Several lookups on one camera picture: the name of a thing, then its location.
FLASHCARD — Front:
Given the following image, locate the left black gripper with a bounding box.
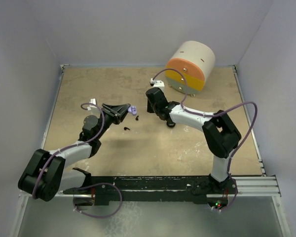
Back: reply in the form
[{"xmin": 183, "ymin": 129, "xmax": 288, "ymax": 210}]
[{"xmin": 95, "ymin": 103, "xmax": 130, "ymax": 140}]

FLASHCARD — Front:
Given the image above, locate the purple earbud charging case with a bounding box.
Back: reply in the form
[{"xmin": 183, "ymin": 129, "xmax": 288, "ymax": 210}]
[{"xmin": 128, "ymin": 106, "xmax": 137, "ymax": 116}]

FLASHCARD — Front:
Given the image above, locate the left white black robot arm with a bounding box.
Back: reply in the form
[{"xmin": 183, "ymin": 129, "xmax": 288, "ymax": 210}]
[{"xmin": 18, "ymin": 102, "xmax": 137, "ymax": 201}]

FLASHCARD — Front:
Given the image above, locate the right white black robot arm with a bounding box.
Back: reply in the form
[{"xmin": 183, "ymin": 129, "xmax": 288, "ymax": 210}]
[{"xmin": 146, "ymin": 87, "xmax": 241, "ymax": 193}]

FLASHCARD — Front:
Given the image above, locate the black earbud charging case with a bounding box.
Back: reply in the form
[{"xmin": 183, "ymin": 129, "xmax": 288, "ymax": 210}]
[{"xmin": 166, "ymin": 121, "xmax": 176, "ymax": 128}]

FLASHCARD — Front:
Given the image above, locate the round cream drawer cabinet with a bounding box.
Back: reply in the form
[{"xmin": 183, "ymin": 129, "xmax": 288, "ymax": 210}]
[{"xmin": 165, "ymin": 40, "xmax": 216, "ymax": 96}]

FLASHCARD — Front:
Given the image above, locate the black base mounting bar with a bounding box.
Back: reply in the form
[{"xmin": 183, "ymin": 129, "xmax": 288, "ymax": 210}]
[{"xmin": 64, "ymin": 171, "xmax": 238, "ymax": 208}]

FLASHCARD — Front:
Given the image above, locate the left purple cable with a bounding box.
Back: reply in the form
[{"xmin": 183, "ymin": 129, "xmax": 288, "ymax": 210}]
[{"xmin": 32, "ymin": 103, "xmax": 106, "ymax": 199}]

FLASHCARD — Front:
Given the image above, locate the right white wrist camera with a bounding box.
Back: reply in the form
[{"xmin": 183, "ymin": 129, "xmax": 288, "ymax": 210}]
[{"xmin": 149, "ymin": 78, "xmax": 165, "ymax": 90}]

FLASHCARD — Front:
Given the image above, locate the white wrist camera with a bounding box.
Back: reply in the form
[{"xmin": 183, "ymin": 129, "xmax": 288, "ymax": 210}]
[
  {"xmin": 149, "ymin": 78, "xmax": 165, "ymax": 90},
  {"xmin": 87, "ymin": 98, "xmax": 98, "ymax": 111}
]

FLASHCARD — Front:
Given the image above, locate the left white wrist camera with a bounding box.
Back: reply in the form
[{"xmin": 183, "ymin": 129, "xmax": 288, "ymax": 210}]
[{"xmin": 87, "ymin": 98, "xmax": 98, "ymax": 111}]

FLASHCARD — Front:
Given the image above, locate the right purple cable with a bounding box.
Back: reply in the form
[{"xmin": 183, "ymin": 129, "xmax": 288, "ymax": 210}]
[{"xmin": 151, "ymin": 69, "xmax": 259, "ymax": 173}]

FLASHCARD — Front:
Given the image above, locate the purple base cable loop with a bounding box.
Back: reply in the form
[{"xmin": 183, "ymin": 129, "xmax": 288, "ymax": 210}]
[{"xmin": 73, "ymin": 182, "xmax": 123, "ymax": 218}]

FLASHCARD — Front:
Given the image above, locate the aluminium frame rail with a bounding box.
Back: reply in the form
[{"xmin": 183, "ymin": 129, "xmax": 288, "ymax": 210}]
[{"xmin": 19, "ymin": 64, "xmax": 279, "ymax": 198}]

